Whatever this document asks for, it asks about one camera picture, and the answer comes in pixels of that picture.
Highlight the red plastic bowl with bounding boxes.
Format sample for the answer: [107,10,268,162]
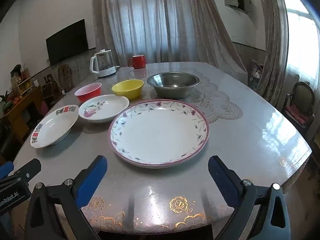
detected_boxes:
[74,82,102,102]

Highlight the white plate red characters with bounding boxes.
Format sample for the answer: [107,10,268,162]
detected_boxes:
[30,105,79,148]

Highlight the wooden carved chair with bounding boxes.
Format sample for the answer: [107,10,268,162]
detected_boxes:
[57,64,74,93]

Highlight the grey side curtain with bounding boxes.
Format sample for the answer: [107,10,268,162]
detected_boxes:
[257,0,289,107]

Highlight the wooden shelf with items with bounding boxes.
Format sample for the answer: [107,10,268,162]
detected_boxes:
[10,64,34,97]

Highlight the yellow plastic bowl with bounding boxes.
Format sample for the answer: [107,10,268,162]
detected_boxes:
[112,79,144,100]

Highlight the stainless steel bowl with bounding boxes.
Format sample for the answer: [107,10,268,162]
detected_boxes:
[147,72,200,99]

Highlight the white glass electric kettle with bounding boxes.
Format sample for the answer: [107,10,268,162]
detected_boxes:
[89,49,120,78]

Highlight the large pink-rimmed floral plate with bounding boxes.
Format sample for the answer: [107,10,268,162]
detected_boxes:
[108,99,209,168]

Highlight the red enamel mug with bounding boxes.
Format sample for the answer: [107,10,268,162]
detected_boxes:
[128,55,146,69]

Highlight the wooden sideboard cabinet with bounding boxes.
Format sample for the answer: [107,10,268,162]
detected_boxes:
[1,87,43,143]

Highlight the lace table doily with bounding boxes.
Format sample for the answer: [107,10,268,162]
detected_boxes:
[82,65,244,134]

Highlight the black wall television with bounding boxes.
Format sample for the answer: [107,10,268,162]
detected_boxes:
[46,19,89,65]

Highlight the grey lace window curtain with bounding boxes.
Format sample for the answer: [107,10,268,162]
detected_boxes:
[92,0,248,83]

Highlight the white plate pink roses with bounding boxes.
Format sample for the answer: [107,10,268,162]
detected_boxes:
[78,94,130,123]

